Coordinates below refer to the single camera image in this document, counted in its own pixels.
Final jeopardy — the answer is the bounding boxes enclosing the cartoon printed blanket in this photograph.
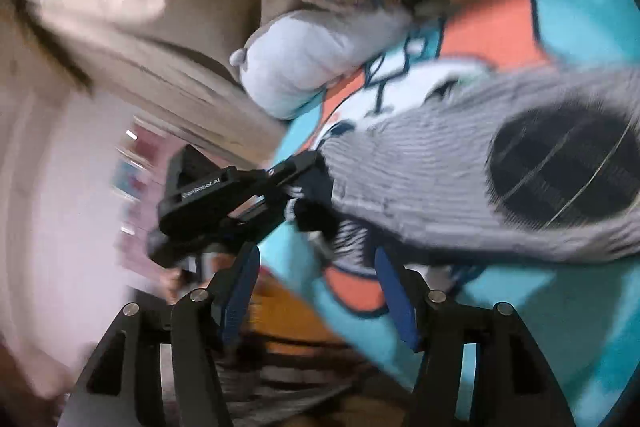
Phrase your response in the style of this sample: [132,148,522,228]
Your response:
[257,0,640,427]

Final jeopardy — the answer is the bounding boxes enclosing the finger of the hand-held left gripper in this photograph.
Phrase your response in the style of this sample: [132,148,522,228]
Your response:
[235,150,327,202]
[225,201,301,253]

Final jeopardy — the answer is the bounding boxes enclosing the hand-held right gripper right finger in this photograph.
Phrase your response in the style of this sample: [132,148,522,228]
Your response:
[372,246,578,427]

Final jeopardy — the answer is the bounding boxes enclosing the striped pants with navy patches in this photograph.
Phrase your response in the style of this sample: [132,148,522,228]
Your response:
[287,68,640,267]

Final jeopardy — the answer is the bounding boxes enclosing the person's striped clothing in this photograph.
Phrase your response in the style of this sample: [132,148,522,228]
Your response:
[215,339,366,418]

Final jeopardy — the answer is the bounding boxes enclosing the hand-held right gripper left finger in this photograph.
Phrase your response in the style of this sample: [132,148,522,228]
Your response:
[59,241,262,427]

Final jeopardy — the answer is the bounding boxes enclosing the beige padded headboard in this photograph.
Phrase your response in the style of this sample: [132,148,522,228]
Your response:
[0,0,288,170]

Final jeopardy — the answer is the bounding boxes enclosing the pink wall poster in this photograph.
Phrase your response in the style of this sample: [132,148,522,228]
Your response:
[111,116,177,269]

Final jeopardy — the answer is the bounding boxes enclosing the person's left hand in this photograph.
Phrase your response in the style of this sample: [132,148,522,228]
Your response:
[159,266,202,305]

